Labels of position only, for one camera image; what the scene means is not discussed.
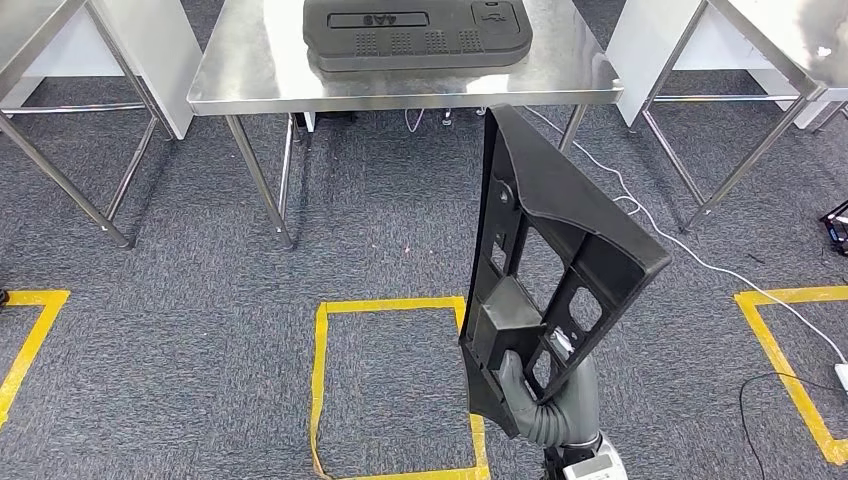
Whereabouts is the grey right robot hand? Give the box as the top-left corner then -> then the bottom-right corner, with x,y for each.
498,349 -> 602,440

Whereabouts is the black plastic plate bracket part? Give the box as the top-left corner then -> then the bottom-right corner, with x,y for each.
458,103 -> 674,440

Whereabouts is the stainless steel workbench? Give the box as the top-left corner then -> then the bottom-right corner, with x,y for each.
0,0 -> 177,250
187,0 -> 624,252
639,0 -> 848,233

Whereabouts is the yellow floor tape square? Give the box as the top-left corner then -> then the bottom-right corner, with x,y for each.
309,296 -> 492,480

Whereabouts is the white partition panel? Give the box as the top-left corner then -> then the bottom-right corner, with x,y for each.
606,0 -> 848,130
0,0 -> 203,140

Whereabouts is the black moulded fixture tray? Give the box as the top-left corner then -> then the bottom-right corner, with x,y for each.
302,0 -> 535,73

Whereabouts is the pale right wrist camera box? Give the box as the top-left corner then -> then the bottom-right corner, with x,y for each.
561,450 -> 629,480

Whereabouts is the black floor cable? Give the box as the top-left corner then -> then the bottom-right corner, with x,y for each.
738,372 -> 848,480

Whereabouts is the white floor cable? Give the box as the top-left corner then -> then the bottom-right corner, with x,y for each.
523,105 -> 848,366

